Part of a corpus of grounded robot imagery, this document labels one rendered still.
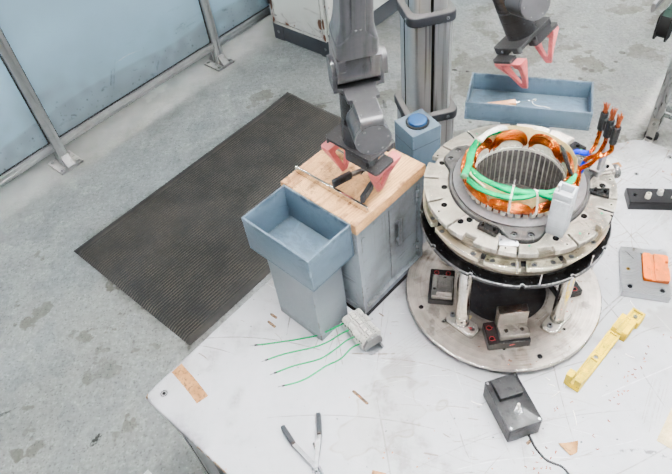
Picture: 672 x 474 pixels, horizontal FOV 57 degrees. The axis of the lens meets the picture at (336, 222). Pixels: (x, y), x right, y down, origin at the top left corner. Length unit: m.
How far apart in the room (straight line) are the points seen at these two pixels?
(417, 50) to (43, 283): 1.84
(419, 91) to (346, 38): 0.63
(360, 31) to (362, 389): 0.66
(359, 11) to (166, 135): 2.41
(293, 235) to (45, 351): 1.51
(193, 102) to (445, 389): 2.45
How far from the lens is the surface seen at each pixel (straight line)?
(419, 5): 1.39
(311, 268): 1.05
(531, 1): 1.18
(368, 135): 0.92
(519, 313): 1.21
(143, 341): 2.38
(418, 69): 1.46
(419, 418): 1.19
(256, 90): 3.34
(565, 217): 1.00
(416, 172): 1.17
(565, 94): 1.44
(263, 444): 1.20
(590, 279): 1.38
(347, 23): 0.87
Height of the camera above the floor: 1.86
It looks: 47 degrees down
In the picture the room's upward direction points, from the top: 8 degrees counter-clockwise
